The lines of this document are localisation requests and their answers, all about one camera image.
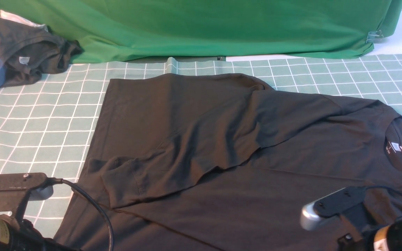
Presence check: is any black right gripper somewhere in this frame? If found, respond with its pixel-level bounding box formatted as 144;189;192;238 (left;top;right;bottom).
337;233;374;251

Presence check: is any dark gray long-sleeve top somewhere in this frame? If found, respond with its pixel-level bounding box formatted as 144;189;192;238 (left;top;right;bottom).
53;73;402;251

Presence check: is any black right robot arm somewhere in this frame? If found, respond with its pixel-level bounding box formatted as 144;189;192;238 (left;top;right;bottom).
337;217;402;251

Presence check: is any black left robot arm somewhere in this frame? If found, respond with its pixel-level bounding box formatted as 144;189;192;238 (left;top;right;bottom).
0;219;73;251

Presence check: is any metal binder clip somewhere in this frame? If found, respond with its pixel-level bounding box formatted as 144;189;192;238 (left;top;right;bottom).
366;30;384;43

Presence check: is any mint grid tablecloth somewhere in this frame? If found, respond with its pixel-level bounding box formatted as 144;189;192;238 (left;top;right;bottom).
0;53;402;251

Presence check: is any green backdrop cloth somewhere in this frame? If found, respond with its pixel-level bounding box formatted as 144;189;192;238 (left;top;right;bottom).
0;0;402;63

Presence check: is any crumpled dark gray garment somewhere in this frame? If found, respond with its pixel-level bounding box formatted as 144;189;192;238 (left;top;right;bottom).
0;18;83;88

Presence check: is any white cloth piece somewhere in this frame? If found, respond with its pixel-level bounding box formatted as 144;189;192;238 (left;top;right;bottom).
0;10;49;32

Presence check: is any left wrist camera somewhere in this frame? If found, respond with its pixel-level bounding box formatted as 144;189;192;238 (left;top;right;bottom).
0;173;54;221

